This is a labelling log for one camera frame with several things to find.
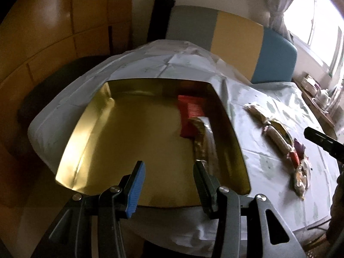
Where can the cracker packet with green ends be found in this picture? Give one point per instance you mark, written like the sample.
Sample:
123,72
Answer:
255,110

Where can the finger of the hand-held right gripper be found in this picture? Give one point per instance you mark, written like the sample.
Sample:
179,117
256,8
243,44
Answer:
319,139

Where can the gold foil snack packet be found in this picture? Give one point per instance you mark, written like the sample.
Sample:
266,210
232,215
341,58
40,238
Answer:
204,139

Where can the grain bar packet red ends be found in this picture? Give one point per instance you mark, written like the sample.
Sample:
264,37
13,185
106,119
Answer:
275,139

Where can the wooden side shelf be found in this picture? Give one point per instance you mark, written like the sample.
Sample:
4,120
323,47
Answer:
317,107

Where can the white tablecloth with green print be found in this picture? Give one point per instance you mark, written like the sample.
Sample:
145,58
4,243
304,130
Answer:
172,64

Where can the grey yellow blue padded backrest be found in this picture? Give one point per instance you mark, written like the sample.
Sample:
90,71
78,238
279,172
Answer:
236,37

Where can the small red snack packet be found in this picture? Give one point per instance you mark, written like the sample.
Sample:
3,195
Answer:
294,158

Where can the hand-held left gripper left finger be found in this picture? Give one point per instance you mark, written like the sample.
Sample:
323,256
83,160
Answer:
135,190

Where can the yellow wooden cabinet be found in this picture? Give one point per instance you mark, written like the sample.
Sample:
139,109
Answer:
48,27

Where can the pale curtain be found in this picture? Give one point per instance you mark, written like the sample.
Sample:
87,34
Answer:
282,8

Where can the purple snack packet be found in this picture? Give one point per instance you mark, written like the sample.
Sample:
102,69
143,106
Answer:
298,147

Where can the large red snack packet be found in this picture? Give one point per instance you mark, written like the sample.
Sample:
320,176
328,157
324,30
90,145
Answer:
190,113

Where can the yellow foil snack bag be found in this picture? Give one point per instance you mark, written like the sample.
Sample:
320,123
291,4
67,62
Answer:
284,129

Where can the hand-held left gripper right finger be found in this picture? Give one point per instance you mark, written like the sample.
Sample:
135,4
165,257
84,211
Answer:
204,188

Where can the clear pale snack packet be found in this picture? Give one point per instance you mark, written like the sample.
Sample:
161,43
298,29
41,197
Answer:
302,180

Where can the white teapot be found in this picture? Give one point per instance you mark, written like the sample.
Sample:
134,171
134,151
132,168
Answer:
323,96

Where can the brown box with gold lining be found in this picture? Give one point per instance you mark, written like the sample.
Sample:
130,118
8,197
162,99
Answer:
129,139

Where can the window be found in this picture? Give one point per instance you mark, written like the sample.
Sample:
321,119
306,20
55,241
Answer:
319,21

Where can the black tall object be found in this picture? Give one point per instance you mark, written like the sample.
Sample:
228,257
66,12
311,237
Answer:
160,16

